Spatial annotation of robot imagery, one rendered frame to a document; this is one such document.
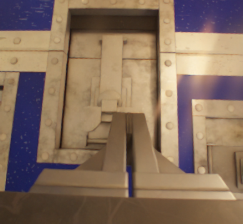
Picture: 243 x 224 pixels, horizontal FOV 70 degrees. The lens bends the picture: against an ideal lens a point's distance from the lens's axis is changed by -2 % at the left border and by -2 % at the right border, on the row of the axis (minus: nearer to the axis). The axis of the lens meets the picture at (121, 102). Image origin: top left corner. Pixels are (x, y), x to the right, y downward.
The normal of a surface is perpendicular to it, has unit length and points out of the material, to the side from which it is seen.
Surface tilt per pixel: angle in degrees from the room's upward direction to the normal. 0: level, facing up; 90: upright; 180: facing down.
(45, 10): 90
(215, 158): 106
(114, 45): 90
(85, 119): 90
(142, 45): 90
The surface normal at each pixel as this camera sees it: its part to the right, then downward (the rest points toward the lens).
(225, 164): -0.29, -0.18
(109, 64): -0.02, -0.18
